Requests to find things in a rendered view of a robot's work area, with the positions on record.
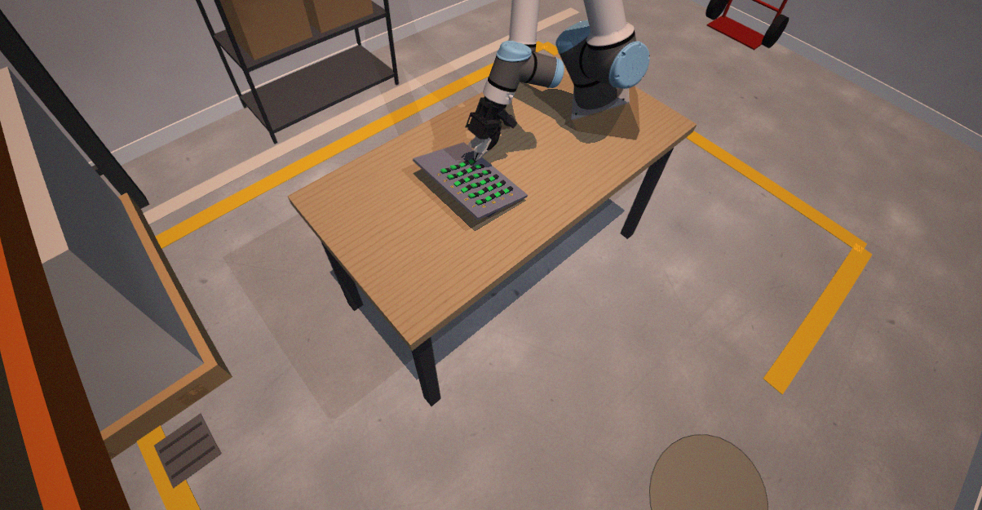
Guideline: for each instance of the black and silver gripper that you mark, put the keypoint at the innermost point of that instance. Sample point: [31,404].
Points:
[483,119]

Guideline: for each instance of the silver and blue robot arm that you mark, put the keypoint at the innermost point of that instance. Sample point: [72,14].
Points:
[600,65]

